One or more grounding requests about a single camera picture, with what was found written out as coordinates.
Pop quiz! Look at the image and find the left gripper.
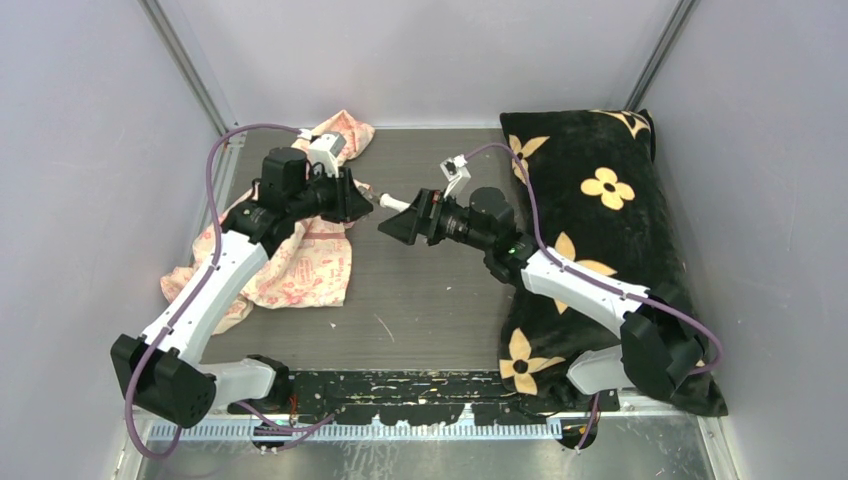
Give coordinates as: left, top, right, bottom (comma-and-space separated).
289, 163, 372, 224

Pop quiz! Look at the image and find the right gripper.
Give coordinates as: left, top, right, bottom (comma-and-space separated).
378, 189, 492, 253

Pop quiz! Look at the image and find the white plastic water faucet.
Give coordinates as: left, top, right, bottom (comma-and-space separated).
378, 193, 410, 212

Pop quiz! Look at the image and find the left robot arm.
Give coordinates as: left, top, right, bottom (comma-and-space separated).
110, 145, 373, 429

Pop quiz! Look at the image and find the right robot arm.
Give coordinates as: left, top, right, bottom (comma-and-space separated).
374, 187, 708, 411

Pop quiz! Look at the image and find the pink printed cloth bag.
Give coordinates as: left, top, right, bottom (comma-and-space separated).
160, 109, 375, 335

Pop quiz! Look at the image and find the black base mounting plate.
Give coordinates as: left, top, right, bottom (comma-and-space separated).
249, 370, 592, 426

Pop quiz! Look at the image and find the black flower pattern pillow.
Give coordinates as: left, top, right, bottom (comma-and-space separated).
498, 109, 693, 406

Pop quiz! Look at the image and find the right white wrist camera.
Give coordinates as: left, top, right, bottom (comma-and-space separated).
440, 155, 471, 198

